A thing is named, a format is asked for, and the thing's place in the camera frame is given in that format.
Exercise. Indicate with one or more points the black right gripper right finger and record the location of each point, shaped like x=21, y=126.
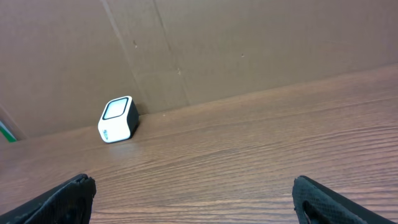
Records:
x=316, y=204

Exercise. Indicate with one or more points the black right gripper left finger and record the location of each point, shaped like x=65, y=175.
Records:
x=68, y=203

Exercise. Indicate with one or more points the white barcode scanner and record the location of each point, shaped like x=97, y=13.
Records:
x=119, y=120

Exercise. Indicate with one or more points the green white object at edge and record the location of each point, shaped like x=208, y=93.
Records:
x=7, y=134

